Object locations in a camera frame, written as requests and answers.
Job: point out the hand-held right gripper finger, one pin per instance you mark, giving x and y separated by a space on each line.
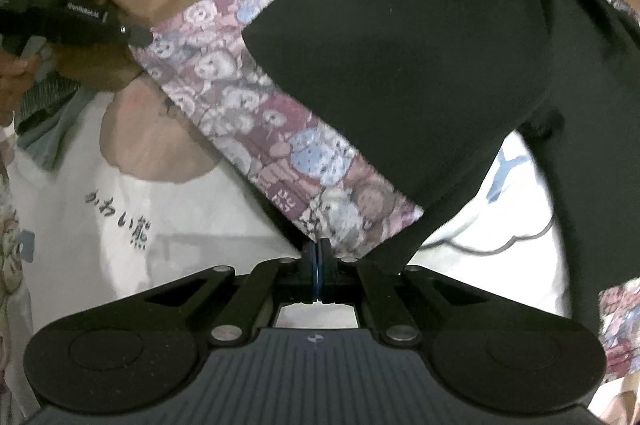
322 265
312 265

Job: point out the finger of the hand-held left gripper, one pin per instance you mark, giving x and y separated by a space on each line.
137 36

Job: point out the person's left hand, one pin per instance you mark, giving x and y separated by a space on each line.
12 80

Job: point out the grey blue cloth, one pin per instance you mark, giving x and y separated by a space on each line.
55 125

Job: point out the white bear print blanket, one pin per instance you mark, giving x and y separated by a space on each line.
150 215

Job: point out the black top with floral sleeves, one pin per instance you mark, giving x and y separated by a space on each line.
400 55

